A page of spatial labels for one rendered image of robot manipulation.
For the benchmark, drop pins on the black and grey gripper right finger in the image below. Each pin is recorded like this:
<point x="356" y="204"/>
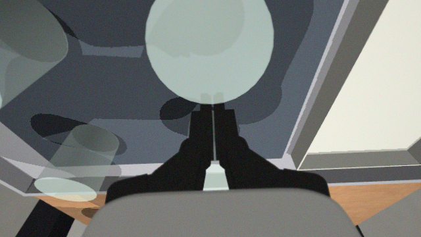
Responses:
<point x="245" y="169"/>

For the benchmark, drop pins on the clear glass jar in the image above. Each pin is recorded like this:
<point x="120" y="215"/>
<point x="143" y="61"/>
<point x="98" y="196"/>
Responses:
<point x="32" y="42"/>
<point x="209" y="51"/>
<point x="215" y="178"/>
<point x="79" y="167"/>

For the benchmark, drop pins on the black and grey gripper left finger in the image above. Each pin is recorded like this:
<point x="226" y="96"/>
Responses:
<point x="185" y="171"/>

